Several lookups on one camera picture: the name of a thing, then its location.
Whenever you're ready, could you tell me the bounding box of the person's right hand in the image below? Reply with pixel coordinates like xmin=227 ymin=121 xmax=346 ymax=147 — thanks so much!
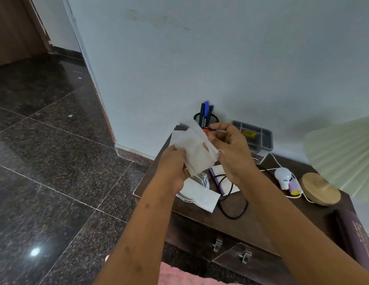
xmin=207 ymin=122 xmax=260 ymax=187

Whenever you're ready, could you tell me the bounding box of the person's left hand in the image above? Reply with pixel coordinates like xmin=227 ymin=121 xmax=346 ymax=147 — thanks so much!
xmin=155 ymin=145 xmax=191 ymax=196

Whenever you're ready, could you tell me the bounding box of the white tissue paper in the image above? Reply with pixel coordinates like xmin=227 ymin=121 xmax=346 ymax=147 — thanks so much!
xmin=169 ymin=118 xmax=221 ymax=177

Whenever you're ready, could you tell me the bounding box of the person's left forearm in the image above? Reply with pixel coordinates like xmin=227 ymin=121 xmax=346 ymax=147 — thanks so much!
xmin=92 ymin=179 xmax=183 ymax=285

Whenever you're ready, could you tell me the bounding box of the person's right forearm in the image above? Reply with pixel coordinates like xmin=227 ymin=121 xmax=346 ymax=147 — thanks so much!
xmin=240 ymin=170 xmax=369 ymax=285

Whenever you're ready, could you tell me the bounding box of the clear glass ashtray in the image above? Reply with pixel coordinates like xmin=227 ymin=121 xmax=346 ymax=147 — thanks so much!
xmin=176 ymin=172 xmax=210 ymax=204

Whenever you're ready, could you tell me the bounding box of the black mesh pen holder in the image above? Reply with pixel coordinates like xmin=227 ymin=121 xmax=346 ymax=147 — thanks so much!
xmin=193 ymin=112 xmax=219 ymax=137

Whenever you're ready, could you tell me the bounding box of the purple-edged notebook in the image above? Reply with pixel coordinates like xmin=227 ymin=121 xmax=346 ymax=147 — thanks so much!
xmin=208 ymin=164 xmax=241 ymax=196

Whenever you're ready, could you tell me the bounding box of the white paper sheet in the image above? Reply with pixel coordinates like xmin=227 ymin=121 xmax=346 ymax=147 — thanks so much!
xmin=183 ymin=174 xmax=221 ymax=213

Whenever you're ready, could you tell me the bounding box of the small white box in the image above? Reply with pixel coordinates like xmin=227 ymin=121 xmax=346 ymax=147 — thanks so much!
xmin=250 ymin=149 xmax=268 ymax=165

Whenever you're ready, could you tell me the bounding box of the grey compartment organizer tray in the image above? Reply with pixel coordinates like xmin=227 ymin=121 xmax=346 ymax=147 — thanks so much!
xmin=231 ymin=120 xmax=274 ymax=152

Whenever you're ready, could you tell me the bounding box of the dark wooden desk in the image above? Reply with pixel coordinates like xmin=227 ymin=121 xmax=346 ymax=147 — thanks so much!
xmin=133 ymin=124 xmax=369 ymax=285

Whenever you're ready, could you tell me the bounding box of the small white handheld device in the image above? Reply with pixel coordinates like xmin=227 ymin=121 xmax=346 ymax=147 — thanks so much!
xmin=274 ymin=167 xmax=293 ymax=190

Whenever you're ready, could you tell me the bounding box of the small purple cylinder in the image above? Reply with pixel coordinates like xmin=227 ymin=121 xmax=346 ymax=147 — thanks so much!
xmin=288 ymin=178 xmax=303 ymax=196

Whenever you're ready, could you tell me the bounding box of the pink clothing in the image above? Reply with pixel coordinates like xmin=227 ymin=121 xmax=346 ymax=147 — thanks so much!
xmin=157 ymin=262 xmax=243 ymax=285

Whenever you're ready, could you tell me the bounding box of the round wooden lamp base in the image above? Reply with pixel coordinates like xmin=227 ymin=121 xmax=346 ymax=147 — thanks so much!
xmin=300 ymin=172 xmax=342 ymax=207

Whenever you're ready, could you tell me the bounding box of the pale green pleated lampshade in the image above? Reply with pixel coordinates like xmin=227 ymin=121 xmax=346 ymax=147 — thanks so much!
xmin=303 ymin=115 xmax=369 ymax=206

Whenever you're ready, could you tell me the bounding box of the dark purple book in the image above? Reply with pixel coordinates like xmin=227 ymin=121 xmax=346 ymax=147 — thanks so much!
xmin=333 ymin=209 xmax=369 ymax=276

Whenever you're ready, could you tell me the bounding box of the brown wooden door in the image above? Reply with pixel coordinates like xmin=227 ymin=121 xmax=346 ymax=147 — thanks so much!
xmin=0 ymin=0 xmax=51 ymax=68

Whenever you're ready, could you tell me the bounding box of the black cable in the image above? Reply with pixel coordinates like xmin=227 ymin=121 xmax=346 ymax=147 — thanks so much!
xmin=215 ymin=174 xmax=249 ymax=220

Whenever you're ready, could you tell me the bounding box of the white cable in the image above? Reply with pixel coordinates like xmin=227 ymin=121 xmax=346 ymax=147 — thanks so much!
xmin=258 ymin=152 xmax=316 ymax=204

